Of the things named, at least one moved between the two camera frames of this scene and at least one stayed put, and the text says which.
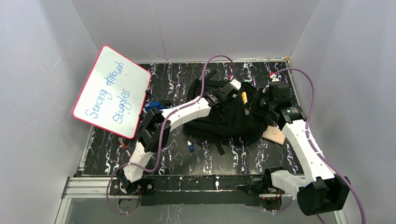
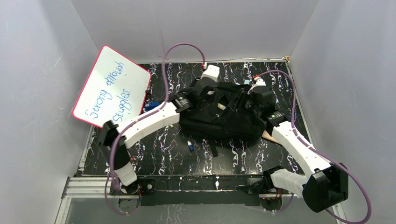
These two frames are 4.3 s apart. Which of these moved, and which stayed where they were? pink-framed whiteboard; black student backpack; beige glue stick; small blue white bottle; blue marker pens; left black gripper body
Moved: left black gripper body; beige glue stick
Stayed: pink-framed whiteboard; blue marker pens; small blue white bottle; black student backpack
